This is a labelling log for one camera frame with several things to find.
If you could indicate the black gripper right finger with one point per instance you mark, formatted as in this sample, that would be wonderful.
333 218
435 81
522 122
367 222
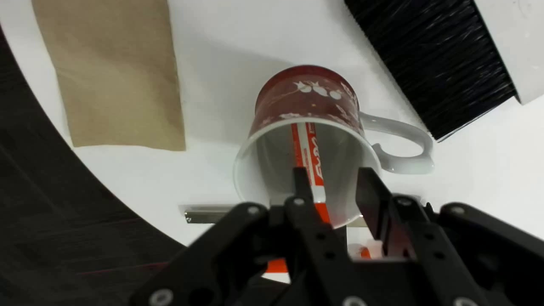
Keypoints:
417 266

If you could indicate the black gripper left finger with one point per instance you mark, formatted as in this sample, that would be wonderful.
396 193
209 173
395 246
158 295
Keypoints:
316 256

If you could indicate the red marker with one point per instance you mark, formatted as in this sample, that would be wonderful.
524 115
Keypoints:
288 149

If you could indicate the maroon mug white inside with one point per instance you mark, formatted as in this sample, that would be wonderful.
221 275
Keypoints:
308 118

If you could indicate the round white table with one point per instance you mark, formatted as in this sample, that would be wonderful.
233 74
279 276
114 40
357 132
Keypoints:
226 77

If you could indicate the tan cloth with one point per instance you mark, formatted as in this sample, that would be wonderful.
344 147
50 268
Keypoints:
116 71

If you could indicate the bar clamp orange handle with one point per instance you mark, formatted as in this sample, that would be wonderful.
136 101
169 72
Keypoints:
242 244

